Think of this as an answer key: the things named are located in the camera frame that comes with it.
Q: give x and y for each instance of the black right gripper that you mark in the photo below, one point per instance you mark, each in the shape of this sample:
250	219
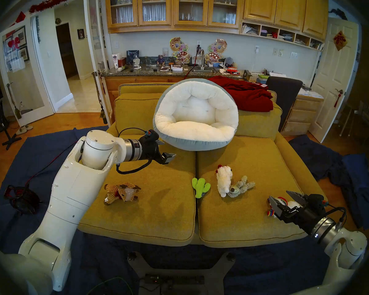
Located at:
307	211

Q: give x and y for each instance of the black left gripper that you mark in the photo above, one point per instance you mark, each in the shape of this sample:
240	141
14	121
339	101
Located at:
149	147

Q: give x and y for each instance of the white lamb plush rainbow feet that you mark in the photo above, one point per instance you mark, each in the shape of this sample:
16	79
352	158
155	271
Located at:
293	204

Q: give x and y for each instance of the brown reindeer plush toy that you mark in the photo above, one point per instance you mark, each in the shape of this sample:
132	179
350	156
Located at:
123	193

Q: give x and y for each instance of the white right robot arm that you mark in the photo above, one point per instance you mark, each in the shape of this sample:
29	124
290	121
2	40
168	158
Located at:
347	254

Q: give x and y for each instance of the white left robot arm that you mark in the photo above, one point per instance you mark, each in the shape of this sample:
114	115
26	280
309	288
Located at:
70	190

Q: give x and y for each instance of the white grey round dog bed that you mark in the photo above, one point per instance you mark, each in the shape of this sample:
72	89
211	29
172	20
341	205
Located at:
196	113

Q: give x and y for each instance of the yellow fabric sofa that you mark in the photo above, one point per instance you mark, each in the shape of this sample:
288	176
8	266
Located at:
293	162

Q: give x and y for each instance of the yellow sofa back cushion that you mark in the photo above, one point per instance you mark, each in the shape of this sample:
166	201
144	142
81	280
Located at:
258	122
135	113

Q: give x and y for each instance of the beige grey plush toy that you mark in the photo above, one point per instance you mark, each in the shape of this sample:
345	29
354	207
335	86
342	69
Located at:
241	186

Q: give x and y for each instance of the green cactus plush toy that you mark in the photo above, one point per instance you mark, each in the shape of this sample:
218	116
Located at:
200	188

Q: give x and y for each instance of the dark navy crumpled cloth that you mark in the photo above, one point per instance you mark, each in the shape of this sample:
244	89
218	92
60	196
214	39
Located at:
313	156

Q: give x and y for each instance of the yellow sofa seat cushion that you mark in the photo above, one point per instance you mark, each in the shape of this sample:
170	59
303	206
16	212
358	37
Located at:
160	211
233	230

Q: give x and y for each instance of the white fluffy plush toy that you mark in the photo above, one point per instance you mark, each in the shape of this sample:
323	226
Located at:
224	180

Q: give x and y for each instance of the blue crumpled cloth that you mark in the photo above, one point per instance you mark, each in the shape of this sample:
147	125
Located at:
363	186

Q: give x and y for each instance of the granite counter wooden base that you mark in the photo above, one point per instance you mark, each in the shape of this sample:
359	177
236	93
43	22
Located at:
147	71

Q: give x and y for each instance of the small purple teddy bear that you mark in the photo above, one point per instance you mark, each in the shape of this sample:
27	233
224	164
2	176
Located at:
160	60

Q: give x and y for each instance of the metal sink faucet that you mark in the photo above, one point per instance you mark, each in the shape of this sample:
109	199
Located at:
203	60

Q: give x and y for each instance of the dark blue box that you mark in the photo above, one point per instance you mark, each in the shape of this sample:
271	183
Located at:
132	56

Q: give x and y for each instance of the red blanket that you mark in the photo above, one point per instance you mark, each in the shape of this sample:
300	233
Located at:
249	96

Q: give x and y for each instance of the white lotion tube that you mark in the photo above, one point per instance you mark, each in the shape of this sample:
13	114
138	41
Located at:
115	61

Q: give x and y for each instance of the dark grey office chair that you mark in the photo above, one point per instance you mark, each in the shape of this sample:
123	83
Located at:
284	94

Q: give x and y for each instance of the paper stack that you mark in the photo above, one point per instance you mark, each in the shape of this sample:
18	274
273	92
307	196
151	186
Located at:
310	94

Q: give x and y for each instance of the white panel door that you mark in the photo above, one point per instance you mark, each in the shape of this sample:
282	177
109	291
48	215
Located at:
335	82

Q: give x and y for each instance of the navy floor blanket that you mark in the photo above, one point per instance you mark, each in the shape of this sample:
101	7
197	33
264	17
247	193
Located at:
104	266

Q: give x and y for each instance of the white open glass door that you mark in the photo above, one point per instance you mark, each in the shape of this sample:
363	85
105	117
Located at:
93	36

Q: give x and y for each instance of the beige slipper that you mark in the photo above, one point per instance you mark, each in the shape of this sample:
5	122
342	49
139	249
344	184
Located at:
21	131
28	127

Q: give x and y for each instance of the dark framed hallway picture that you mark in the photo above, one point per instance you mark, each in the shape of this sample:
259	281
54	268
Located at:
81	33

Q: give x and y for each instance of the white glass french door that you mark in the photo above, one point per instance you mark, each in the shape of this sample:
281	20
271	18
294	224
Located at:
27	94

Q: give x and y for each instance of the black floor stand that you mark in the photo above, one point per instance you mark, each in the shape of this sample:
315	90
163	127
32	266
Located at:
9	140

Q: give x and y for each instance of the wooden cubby shelf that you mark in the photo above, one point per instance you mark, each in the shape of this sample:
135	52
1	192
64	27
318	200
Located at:
279	36

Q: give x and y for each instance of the red diamond door ornament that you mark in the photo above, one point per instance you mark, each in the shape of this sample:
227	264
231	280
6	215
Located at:
340	41

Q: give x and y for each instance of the red flower door decoration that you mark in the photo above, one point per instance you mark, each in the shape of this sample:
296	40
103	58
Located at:
13	43

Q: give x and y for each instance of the red tinsel garland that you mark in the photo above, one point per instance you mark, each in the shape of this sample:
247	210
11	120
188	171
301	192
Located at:
52	1

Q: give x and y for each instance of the cartoon child wall cutout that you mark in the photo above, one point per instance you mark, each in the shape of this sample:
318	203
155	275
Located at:
216	50
179	50

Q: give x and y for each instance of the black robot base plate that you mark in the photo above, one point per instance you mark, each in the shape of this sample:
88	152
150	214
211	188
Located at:
141	266

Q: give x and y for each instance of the wooden wall cabinets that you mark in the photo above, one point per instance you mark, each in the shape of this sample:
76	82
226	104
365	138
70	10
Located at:
264	5

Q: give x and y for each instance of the black wall ornament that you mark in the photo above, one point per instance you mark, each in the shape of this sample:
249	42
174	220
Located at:
338	13

